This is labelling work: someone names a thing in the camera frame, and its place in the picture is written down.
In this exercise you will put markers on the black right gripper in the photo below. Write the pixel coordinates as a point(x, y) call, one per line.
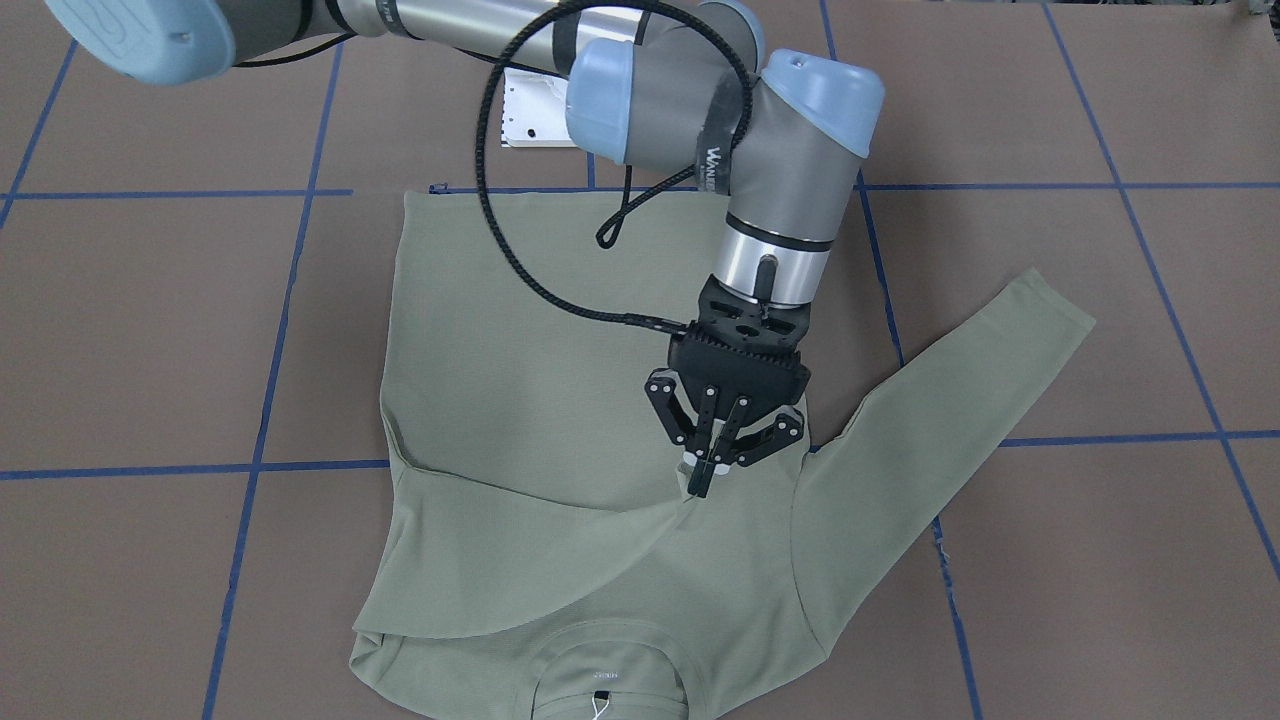
point(706, 408)

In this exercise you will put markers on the olive green long-sleeve shirt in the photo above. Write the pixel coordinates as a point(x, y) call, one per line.
point(544, 560)

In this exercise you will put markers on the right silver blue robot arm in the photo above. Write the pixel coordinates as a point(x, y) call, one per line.
point(687, 92)

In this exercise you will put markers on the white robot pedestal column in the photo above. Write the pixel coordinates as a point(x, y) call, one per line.
point(534, 111)

